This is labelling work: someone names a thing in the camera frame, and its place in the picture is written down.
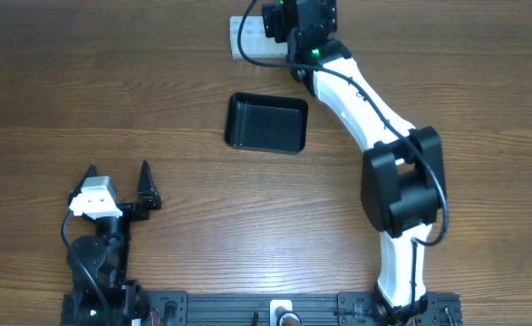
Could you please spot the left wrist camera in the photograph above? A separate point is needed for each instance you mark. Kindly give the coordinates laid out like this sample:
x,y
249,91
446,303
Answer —
x,y
95,198

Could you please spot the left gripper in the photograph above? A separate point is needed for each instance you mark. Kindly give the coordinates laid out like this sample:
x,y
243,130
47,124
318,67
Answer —
x,y
135,211

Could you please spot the mounting rail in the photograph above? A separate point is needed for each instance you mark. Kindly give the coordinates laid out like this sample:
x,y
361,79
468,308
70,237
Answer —
x,y
229,310

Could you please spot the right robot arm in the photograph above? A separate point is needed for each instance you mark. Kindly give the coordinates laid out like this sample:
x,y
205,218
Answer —
x,y
360,108

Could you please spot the white test tube rack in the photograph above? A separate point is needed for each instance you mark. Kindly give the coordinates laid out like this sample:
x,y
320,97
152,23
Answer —
x,y
252,41

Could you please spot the black tray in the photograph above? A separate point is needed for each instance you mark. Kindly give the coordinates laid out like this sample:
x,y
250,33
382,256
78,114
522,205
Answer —
x,y
270,124

